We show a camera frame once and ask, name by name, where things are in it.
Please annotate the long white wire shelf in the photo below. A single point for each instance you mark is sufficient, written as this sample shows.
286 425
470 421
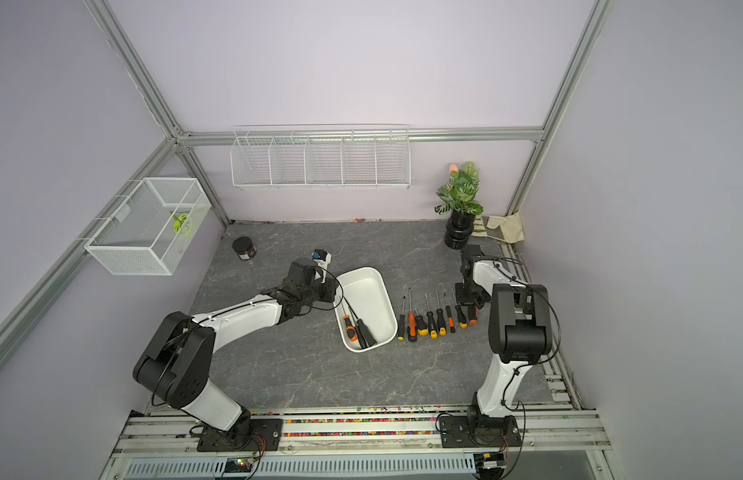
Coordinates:
315 156

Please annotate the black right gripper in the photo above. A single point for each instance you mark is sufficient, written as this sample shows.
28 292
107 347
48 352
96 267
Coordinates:
463 301

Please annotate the grey orange collar screwdriver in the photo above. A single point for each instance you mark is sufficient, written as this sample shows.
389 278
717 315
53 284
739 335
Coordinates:
364 331

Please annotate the small black handle screwdriver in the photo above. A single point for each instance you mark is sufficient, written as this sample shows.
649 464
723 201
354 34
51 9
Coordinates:
460 315

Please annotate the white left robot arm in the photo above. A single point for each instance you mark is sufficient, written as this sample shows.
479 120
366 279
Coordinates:
176 364

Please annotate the black glossy plant pot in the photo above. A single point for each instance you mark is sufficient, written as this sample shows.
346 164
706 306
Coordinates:
459 228

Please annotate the white plastic storage box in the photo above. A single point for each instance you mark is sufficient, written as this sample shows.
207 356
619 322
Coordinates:
365 290

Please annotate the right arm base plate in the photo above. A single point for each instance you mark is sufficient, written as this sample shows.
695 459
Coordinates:
479 431

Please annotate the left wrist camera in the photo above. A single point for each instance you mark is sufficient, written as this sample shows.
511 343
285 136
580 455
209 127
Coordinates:
322 258

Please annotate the short black yellow screwdriver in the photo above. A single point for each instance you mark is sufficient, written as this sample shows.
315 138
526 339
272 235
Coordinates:
420 324

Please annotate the cream work glove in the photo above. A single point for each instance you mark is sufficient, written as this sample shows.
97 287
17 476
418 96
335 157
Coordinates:
506 229

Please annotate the small black jar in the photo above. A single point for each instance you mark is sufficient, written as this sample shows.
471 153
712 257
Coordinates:
244 248

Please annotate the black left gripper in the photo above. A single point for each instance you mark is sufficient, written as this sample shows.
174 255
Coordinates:
331 286

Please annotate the white wire basket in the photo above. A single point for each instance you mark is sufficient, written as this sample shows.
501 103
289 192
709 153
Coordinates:
151 230

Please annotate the green artificial plant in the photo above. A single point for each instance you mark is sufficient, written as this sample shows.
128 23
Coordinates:
459 194

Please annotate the aluminium rail base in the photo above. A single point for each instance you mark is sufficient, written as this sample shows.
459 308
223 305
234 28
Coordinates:
363 442

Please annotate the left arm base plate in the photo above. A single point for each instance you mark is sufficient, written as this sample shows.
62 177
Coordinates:
255 435

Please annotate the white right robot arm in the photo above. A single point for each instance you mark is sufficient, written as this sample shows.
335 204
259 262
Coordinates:
519 326

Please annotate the slim black orange screwdriver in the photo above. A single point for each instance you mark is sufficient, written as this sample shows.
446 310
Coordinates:
449 313

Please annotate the black orange screwdriver in box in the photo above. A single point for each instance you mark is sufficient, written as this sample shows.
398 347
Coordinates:
351 328

